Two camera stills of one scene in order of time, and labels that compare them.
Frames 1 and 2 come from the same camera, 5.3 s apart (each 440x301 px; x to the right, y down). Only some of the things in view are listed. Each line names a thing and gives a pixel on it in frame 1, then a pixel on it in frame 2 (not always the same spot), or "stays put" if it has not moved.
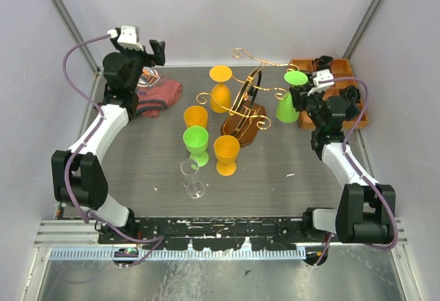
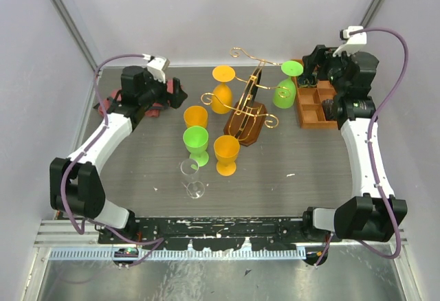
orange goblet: [221, 97] stays put
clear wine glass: [190, 168] stays put
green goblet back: [286, 111] → [285, 89]
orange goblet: [226, 148] stays put
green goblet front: [196, 139] stays put
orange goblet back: [195, 116] stays put
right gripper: [300, 97] → [321, 51]
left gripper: [159, 50] → [177, 99]
